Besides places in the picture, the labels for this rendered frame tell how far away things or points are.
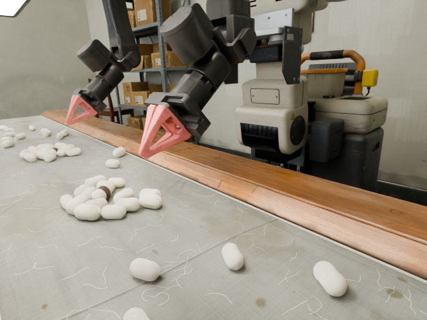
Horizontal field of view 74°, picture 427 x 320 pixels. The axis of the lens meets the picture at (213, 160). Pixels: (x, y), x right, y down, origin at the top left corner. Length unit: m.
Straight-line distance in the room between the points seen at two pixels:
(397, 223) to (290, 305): 0.16
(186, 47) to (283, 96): 0.60
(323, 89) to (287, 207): 0.91
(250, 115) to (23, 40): 4.65
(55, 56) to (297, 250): 5.28
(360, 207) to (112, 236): 0.30
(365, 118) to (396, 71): 1.18
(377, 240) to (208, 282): 0.18
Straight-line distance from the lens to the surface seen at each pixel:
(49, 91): 5.40
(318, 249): 0.34
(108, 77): 0.86
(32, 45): 5.39
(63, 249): 0.38
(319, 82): 1.26
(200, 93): 0.45
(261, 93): 1.04
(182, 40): 0.44
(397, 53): 2.32
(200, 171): 0.52
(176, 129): 0.44
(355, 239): 0.36
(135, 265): 0.29
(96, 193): 0.46
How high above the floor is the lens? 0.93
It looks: 17 degrees down
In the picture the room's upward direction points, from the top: 2 degrees counter-clockwise
